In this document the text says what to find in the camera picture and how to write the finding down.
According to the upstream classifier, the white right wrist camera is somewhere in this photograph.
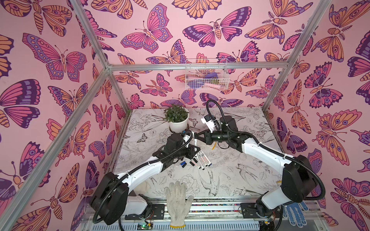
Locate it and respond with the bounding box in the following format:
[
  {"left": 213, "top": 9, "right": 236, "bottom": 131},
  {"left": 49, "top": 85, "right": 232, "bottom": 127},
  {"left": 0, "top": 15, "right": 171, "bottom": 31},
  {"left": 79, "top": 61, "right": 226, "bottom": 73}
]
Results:
[{"left": 201, "top": 115, "right": 220, "bottom": 133}]

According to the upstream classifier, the white knit glove front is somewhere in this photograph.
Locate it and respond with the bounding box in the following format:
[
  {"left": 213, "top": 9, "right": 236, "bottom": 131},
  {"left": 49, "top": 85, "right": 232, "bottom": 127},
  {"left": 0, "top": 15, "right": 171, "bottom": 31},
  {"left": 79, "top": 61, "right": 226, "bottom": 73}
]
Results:
[{"left": 164, "top": 181, "right": 194, "bottom": 229}]

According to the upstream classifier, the green plant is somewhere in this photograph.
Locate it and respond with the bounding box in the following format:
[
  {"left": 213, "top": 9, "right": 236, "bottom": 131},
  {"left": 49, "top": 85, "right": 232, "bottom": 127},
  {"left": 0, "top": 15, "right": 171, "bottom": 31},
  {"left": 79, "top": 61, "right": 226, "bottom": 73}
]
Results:
[{"left": 164, "top": 105, "right": 188, "bottom": 123}]

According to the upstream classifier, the white plant pot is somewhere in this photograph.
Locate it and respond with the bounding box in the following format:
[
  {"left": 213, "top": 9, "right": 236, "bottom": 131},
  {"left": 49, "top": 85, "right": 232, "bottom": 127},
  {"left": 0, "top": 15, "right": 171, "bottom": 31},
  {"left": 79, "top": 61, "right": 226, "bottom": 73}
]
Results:
[{"left": 169, "top": 110, "right": 189, "bottom": 133}]

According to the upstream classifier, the green circuit board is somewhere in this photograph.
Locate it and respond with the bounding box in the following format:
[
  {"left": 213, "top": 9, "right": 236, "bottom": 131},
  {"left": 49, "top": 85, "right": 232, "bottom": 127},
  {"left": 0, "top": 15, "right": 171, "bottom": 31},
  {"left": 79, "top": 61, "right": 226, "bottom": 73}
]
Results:
[{"left": 137, "top": 223, "right": 153, "bottom": 231}]

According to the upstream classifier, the white wire basket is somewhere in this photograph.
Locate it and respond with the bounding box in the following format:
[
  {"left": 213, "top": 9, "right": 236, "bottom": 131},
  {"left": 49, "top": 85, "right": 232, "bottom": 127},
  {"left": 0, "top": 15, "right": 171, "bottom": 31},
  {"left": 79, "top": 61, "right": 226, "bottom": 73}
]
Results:
[{"left": 184, "top": 62, "right": 230, "bottom": 91}]

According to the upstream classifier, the blue dotted glove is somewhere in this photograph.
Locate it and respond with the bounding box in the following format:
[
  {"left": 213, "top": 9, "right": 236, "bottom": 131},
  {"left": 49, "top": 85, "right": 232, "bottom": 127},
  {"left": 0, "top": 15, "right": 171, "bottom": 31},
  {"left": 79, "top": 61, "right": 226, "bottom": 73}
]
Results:
[{"left": 283, "top": 202, "right": 308, "bottom": 228}]

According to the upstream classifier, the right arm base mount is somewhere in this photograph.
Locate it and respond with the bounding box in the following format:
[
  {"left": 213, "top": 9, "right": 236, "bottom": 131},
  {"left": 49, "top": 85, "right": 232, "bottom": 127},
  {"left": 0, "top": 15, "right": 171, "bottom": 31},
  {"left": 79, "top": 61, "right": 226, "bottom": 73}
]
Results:
[{"left": 239, "top": 203, "right": 282, "bottom": 221}]

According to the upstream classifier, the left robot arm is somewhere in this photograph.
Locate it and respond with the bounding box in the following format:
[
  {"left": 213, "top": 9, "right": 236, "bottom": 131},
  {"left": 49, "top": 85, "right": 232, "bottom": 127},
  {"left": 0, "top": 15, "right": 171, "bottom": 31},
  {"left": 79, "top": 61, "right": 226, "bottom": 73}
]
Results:
[{"left": 90, "top": 131, "right": 200, "bottom": 225}]

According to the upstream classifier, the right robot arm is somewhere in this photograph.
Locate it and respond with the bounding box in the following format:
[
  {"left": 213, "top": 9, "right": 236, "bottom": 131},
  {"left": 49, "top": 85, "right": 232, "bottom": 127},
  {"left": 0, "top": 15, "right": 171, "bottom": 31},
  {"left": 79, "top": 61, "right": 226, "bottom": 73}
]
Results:
[{"left": 195, "top": 115, "right": 326, "bottom": 217}]

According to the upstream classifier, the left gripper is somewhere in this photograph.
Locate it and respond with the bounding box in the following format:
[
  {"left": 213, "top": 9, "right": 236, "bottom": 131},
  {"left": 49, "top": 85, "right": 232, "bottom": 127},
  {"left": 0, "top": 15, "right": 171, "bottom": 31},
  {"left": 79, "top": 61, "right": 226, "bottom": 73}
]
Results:
[{"left": 171, "top": 143, "right": 199, "bottom": 160}]

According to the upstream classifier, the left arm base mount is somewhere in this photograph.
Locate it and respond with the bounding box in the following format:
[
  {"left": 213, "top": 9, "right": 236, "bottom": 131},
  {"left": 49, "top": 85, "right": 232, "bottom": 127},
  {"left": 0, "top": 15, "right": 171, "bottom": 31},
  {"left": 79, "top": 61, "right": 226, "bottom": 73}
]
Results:
[{"left": 124, "top": 194, "right": 165, "bottom": 221}]

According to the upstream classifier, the white marker red label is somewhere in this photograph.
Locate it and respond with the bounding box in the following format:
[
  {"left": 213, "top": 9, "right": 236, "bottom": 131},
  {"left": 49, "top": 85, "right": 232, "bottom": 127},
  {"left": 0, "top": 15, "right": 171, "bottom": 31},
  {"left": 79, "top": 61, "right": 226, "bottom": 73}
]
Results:
[{"left": 191, "top": 160, "right": 202, "bottom": 169}]

